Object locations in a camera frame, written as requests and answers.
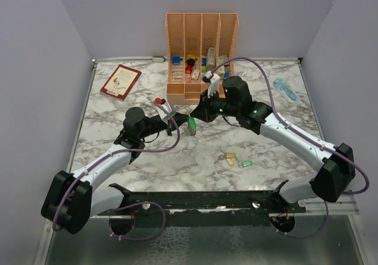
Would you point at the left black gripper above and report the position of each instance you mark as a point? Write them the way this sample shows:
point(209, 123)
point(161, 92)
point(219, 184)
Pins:
point(180, 118)

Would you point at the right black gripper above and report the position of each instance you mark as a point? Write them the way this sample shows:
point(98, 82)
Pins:
point(203, 111)

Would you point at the metal keyring with yellow grip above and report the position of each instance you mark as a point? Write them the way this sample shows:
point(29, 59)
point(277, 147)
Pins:
point(189, 132)

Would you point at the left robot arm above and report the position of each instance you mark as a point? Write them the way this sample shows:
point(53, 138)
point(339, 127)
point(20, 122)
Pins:
point(69, 203)

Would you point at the small white red box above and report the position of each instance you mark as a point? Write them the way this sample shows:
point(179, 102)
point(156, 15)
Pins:
point(195, 75)

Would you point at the red black toy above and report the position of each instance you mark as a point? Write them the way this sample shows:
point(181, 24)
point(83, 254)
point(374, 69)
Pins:
point(190, 65)

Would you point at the grey green box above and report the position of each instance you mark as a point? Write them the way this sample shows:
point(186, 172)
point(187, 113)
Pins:
point(211, 59)

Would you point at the red book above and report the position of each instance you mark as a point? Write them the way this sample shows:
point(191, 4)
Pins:
point(121, 82)

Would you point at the yellow tag key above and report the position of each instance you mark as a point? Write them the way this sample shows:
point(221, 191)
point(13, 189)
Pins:
point(228, 157)

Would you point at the blue toy block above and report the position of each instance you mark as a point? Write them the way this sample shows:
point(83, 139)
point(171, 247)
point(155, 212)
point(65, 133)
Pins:
point(176, 60)

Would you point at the peach desk organizer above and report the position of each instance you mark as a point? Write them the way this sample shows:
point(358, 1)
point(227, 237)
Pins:
point(195, 33)

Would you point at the light green tag key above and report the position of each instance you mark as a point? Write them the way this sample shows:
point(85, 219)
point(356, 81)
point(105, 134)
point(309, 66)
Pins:
point(245, 164)

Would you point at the blue packaged item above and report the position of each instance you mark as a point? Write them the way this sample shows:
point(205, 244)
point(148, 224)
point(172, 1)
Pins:
point(284, 89)

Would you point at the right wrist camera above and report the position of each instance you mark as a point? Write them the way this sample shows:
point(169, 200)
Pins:
point(213, 81)

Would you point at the white wall plug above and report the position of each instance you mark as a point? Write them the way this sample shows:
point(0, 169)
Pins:
point(158, 59)

